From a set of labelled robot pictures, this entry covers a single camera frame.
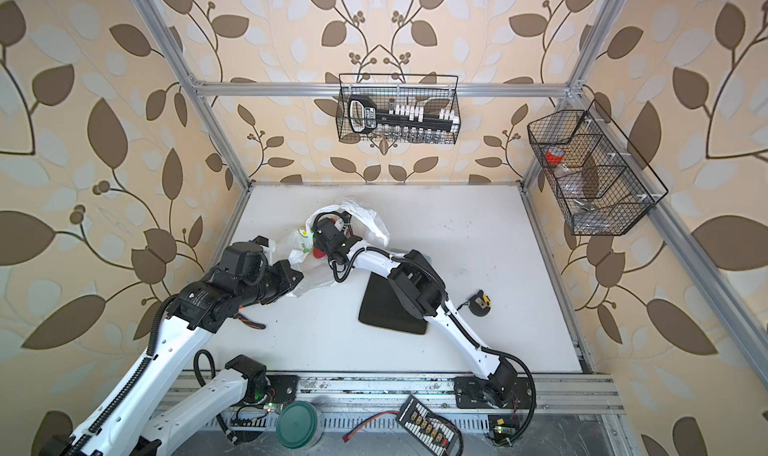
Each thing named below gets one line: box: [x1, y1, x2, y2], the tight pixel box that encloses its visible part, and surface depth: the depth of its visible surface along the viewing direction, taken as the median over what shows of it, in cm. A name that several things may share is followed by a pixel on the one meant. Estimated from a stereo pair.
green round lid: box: [276, 401, 319, 449], surface depth 63 cm
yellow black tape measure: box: [468, 290, 492, 317], surface depth 88 cm
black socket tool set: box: [348, 96, 460, 133], surface depth 85 cm
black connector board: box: [395, 394, 464, 456], surface depth 70 cm
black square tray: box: [358, 272, 428, 335], surface depth 86 cm
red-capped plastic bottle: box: [545, 146, 564, 168], surface depth 90 cm
